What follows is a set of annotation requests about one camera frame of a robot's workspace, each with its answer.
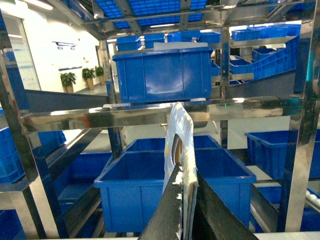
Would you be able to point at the blue bin upper shelf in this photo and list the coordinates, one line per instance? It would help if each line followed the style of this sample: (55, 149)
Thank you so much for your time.
(164, 75)

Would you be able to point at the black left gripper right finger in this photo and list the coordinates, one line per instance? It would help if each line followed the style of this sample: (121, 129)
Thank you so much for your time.
(212, 218)

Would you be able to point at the flower gift bag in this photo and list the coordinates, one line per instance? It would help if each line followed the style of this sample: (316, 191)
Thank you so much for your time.
(179, 145)

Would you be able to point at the blue bin front lower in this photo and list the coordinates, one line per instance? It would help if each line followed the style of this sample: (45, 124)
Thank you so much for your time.
(131, 186)

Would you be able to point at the steel shelf front rail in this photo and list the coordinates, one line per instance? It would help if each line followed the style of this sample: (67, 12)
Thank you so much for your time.
(199, 111)

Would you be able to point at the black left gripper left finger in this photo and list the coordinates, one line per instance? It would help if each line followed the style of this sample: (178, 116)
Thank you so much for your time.
(167, 220)

